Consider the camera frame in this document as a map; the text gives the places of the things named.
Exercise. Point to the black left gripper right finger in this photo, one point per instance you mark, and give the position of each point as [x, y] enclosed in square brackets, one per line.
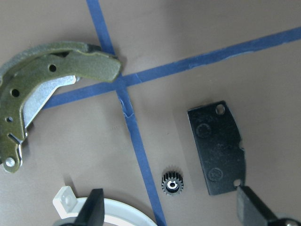
[252, 211]

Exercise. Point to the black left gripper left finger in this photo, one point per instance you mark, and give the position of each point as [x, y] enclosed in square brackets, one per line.
[91, 209]

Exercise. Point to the black bearing gear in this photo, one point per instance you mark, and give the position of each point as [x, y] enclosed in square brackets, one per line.
[172, 182]

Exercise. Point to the black brake pad plate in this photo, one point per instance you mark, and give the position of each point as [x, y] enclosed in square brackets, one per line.
[217, 140]

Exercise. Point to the olive green brake shoe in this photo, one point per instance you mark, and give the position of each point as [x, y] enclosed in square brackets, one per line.
[29, 79]

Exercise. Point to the white curved plastic bracket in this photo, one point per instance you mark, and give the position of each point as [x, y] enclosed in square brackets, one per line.
[116, 213]

